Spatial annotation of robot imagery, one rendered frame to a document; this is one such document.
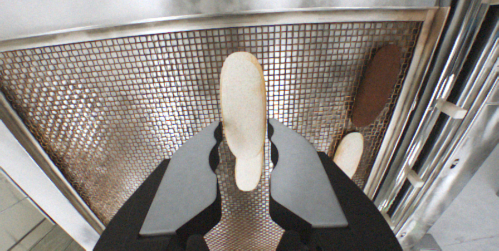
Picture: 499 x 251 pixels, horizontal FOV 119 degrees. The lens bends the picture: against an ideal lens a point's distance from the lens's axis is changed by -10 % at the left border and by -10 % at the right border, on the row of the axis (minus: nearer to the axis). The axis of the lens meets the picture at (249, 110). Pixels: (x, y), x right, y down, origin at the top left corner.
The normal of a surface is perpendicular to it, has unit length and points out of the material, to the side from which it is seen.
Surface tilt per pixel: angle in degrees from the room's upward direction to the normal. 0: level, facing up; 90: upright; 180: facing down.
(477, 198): 0
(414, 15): 10
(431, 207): 0
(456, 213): 0
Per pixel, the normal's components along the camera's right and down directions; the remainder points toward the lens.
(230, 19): 0.02, 0.45
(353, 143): 0.03, 0.11
